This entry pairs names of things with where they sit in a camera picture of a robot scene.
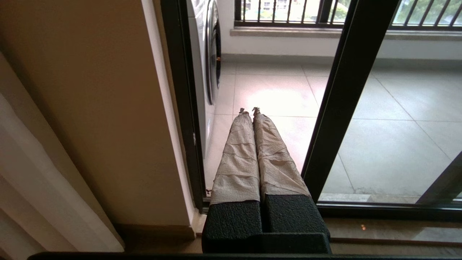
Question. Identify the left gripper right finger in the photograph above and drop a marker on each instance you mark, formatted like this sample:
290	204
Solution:
292	216

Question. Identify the white sheer curtain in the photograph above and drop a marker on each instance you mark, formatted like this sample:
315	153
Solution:
39	187

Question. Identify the black framed glass door panel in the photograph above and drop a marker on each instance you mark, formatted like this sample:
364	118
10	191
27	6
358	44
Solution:
444	184

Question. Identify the black balcony railing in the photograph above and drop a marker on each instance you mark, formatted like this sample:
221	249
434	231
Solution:
288	24

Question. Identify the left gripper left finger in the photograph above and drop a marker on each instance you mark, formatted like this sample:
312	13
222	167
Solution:
234	216

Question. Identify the black window frame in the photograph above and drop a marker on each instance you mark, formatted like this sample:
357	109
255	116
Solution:
325	9

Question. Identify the long stone window sill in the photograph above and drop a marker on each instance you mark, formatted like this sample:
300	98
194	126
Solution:
288	32

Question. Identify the silver front-load washing machine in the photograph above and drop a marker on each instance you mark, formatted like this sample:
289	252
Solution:
202	54

